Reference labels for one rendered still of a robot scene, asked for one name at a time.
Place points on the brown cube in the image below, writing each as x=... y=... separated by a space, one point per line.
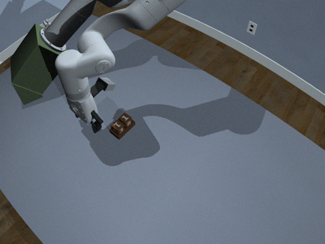
x=126 y=120
x=117 y=127

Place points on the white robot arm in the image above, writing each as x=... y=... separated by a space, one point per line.
x=94 y=56

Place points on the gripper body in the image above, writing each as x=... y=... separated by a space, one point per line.
x=83 y=108

